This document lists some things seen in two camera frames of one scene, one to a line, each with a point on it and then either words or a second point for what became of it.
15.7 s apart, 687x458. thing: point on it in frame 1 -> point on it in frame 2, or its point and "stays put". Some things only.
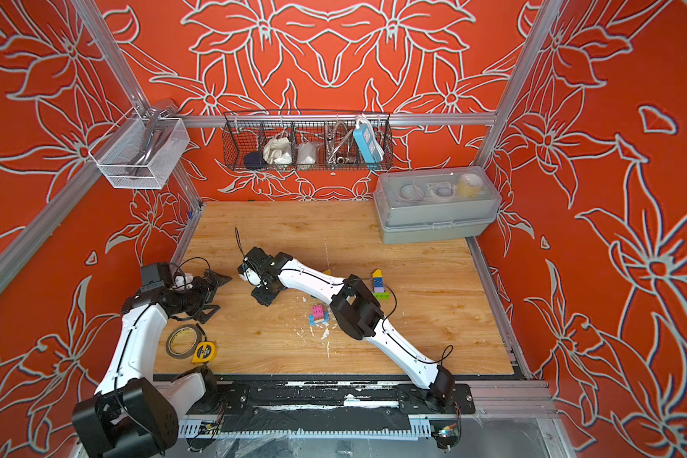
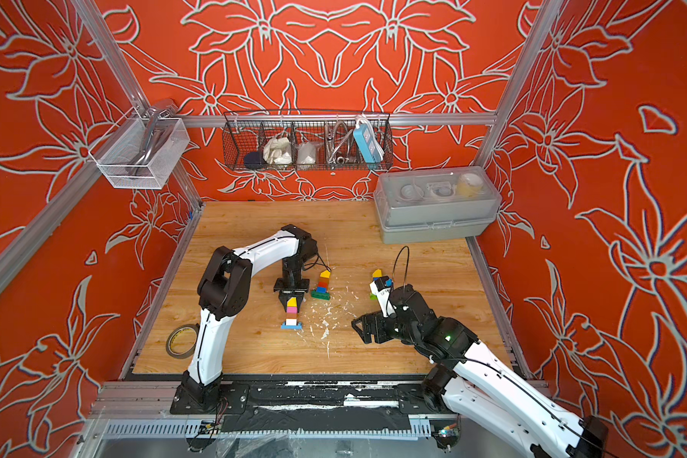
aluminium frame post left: [106, 41] stays put
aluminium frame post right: [523, 66] stays put
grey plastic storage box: [436, 203] stays put
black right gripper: [263, 301] -> [379, 322]
